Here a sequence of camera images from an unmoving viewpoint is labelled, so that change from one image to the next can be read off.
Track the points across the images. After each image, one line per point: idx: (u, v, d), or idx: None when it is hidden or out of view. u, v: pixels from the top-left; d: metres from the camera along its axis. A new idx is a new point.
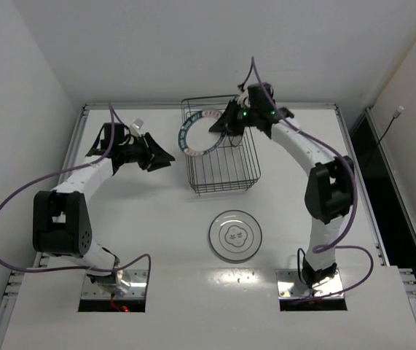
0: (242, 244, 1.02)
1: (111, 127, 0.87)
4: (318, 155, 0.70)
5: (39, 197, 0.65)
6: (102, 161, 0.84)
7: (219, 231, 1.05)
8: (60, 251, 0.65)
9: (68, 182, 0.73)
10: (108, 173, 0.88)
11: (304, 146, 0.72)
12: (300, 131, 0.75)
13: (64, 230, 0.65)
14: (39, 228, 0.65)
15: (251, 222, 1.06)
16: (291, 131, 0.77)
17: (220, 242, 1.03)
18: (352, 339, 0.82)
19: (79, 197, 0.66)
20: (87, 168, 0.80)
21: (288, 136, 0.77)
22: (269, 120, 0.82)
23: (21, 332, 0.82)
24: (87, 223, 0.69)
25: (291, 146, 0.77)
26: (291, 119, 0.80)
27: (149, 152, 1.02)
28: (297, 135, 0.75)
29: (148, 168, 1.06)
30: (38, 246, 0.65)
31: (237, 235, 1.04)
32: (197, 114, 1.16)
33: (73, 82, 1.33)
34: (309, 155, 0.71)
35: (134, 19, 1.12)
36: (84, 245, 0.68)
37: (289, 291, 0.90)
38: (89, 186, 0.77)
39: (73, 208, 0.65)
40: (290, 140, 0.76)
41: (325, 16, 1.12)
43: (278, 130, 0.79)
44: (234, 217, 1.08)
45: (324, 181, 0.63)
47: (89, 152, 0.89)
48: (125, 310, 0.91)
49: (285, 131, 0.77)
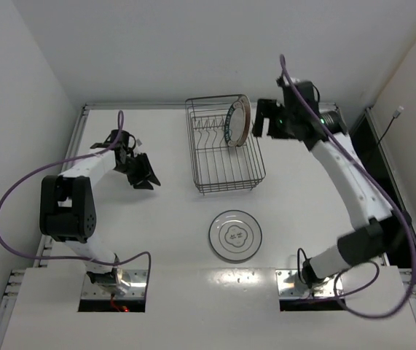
0: (242, 243, 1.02)
1: (119, 131, 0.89)
4: (372, 204, 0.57)
5: (46, 181, 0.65)
6: (106, 153, 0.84)
7: (219, 230, 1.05)
8: (65, 232, 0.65)
9: (73, 169, 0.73)
10: (111, 165, 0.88)
11: (358, 187, 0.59)
12: (355, 164, 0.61)
13: (70, 214, 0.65)
14: (46, 211, 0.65)
15: (251, 222, 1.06)
16: (342, 160, 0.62)
17: (220, 242, 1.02)
18: (351, 339, 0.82)
19: (87, 181, 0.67)
20: (92, 158, 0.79)
21: (338, 165, 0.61)
22: (313, 129, 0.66)
23: (22, 332, 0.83)
24: (92, 207, 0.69)
25: (336, 177, 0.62)
26: (340, 139, 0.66)
27: (146, 169, 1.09)
28: (350, 168, 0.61)
29: (138, 183, 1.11)
30: (44, 229, 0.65)
31: (237, 235, 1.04)
32: (231, 109, 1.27)
33: (73, 82, 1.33)
34: (362, 201, 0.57)
35: (134, 20, 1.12)
36: (89, 228, 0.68)
37: (289, 292, 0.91)
38: (94, 173, 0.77)
39: (80, 190, 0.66)
40: (336, 164, 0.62)
41: (325, 16, 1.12)
43: (326, 152, 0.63)
44: (234, 217, 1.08)
45: (374, 240, 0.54)
47: (93, 146, 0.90)
48: (125, 310, 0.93)
49: (335, 157, 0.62)
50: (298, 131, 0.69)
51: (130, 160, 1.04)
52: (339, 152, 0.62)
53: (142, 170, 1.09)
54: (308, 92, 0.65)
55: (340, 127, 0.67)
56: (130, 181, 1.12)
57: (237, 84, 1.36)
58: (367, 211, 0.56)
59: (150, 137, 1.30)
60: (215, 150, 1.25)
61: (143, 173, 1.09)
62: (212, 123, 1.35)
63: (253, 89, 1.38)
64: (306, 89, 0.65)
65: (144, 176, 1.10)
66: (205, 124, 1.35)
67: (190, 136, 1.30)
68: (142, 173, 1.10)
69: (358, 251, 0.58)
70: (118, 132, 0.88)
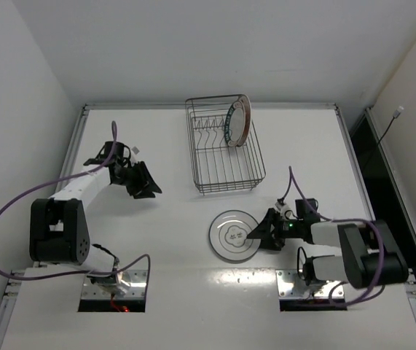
0: (242, 243, 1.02)
1: (114, 142, 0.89)
4: None
5: (36, 205, 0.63)
6: (99, 170, 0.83)
7: (218, 230, 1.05)
8: (57, 259, 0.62)
9: (67, 190, 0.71)
10: (104, 182, 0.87)
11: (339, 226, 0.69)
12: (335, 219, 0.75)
13: (62, 239, 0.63)
14: (36, 237, 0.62)
15: (251, 222, 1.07)
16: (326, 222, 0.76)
17: (220, 242, 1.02)
18: (352, 339, 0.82)
19: (79, 205, 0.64)
20: (85, 177, 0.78)
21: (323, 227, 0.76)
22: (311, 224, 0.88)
23: (22, 333, 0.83)
24: (84, 231, 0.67)
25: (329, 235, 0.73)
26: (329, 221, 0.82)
27: (144, 179, 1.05)
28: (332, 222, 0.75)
29: (138, 193, 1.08)
30: (34, 255, 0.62)
31: (237, 235, 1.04)
32: (231, 109, 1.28)
33: (73, 82, 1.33)
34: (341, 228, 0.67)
35: (134, 20, 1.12)
36: (82, 254, 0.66)
37: (289, 292, 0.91)
38: (87, 194, 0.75)
39: (72, 215, 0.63)
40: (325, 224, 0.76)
41: (325, 17, 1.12)
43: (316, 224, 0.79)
44: (234, 216, 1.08)
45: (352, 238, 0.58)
47: (87, 162, 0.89)
48: (125, 310, 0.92)
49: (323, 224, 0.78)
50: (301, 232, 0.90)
51: (127, 171, 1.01)
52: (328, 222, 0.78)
53: (140, 181, 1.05)
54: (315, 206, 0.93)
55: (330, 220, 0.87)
56: (130, 192, 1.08)
57: (238, 84, 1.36)
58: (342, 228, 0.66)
59: (150, 137, 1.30)
60: (215, 150, 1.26)
61: (141, 182, 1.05)
62: (212, 124, 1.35)
63: (253, 89, 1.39)
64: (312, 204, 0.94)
65: (142, 186, 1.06)
66: (205, 124, 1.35)
67: (190, 136, 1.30)
68: (140, 184, 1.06)
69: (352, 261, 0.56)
70: (111, 147, 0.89)
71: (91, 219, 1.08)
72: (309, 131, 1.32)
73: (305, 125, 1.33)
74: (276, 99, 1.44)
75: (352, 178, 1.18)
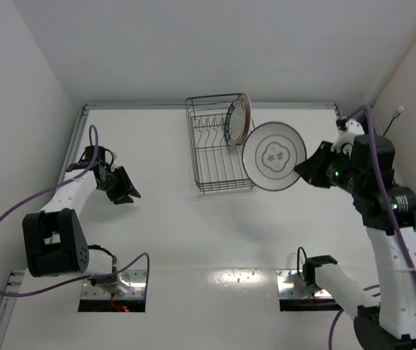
0: (278, 168, 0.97)
1: (95, 144, 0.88)
4: (411, 320, 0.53)
5: (28, 220, 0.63)
6: (86, 174, 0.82)
7: (256, 153, 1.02)
8: (58, 271, 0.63)
9: (55, 200, 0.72)
10: (92, 186, 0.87)
11: (401, 296, 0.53)
12: (412, 272, 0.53)
13: (60, 250, 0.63)
14: (33, 252, 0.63)
15: (297, 146, 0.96)
16: (398, 259, 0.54)
17: (255, 162, 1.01)
18: (352, 338, 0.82)
19: (71, 213, 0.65)
20: (73, 184, 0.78)
21: (392, 263, 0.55)
22: (376, 205, 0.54)
23: (22, 333, 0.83)
24: (82, 239, 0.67)
25: (385, 273, 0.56)
26: (408, 231, 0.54)
27: (127, 183, 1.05)
28: (403, 273, 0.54)
29: (119, 197, 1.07)
30: (34, 270, 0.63)
31: (277, 157, 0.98)
32: (231, 107, 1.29)
33: (73, 82, 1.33)
34: (402, 314, 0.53)
35: (135, 20, 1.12)
36: (84, 261, 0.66)
37: (289, 292, 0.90)
38: (76, 201, 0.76)
39: (66, 225, 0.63)
40: (400, 295, 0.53)
41: (325, 16, 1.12)
43: (384, 242, 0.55)
44: (277, 137, 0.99)
45: None
47: (70, 167, 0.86)
48: (125, 310, 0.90)
49: (400, 308, 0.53)
50: (360, 203, 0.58)
51: (109, 176, 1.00)
52: (401, 250, 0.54)
53: (123, 187, 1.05)
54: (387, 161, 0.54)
55: (413, 211, 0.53)
56: (110, 197, 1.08)
57: (238, 84, 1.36)
58: (400, 332, 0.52)
59: (150, 137, 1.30)
60: (216, 150, 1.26)
61: (124, 187, 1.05)
62: (212, 123, 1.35)
63: (253, 89, 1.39)
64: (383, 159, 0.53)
65: (125, 190, 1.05)
66: (205, 123, 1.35)
67: (190, 135, 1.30)
68: (122, 189, 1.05)
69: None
70: (95, 149, 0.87)
71: (91, 219, 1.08)
72: (309, 130, 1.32)
73: (305, 125, 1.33)
74: (276, 99, 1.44)
75: None
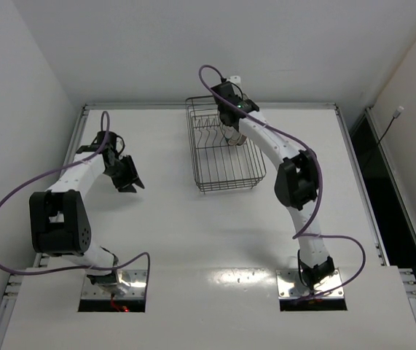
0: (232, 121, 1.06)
1: (107, 131, 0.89)
4: (283, 150, 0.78)
5: (34, 198, 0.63)
6: (95, 157, 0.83)
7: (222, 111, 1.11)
8: (60, 250, 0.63)
9: (63, 181, 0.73)
10: (100, 170, 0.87)
11: (272, 142, 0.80)
12: (266, 126, 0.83)
13: (63, 230, 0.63)
14: (38, 229, 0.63)
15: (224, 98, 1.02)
16: (257, 126, 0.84)
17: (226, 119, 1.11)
18: (351, 338, 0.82)
19: (76, 194, 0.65)
20: (81, 165, 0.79)
21: (256, 131, 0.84)
22: (232, 112, 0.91)
23: (22, 332, 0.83)
24: (85, 221, 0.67)
25: (259, 143, 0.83)
26: (255, 114, 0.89)
27: (135, 173, 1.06)
28: (264, 130, 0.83)
29: (124, 185, 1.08)
30: (37, 246, 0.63)
31: None
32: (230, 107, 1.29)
33: (73, 82, 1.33)
34: (277, 150, 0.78)
35: (134, 19, 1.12)
36: (84, 243, 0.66)
37: (289, 291, 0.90)
38: (83, 184, 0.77)
39: (71, 205, 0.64)
40: (268, 142, 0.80)
41: (323, 15, 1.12)
43: (245, 125, 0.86)
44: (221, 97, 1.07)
45: (290, 174, 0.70)
47: (79, 149, 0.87)
48: (125, 310, 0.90)
49: (273, 147, 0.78)
50: (226, 119, 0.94)
51: (118, 162, 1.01)
52: (254, 122, 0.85)
53: (130, 175, 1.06)
54: (227, 90, 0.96)
55: (252, 106, 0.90)
56: (115, 184, 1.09)
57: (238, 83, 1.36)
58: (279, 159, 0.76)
59: (150, 138, 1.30)
60: (215, 149, 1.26)
61: (130, 176, 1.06)
62: (212, 123, 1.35)
63: (253, 89, 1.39)
64: (225, 89, 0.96)
65: (131, 179, 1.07)
66: (205, 123, 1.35)
67: (190, 136, 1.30)
68: (129, 177, 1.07)
69: (287, 191, 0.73)
70: (105, 134, 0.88)
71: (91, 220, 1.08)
72: (308, 130, 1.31)
73: (304, 125, 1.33)
74: (276, 99, 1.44)
75: (352, 178, 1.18)
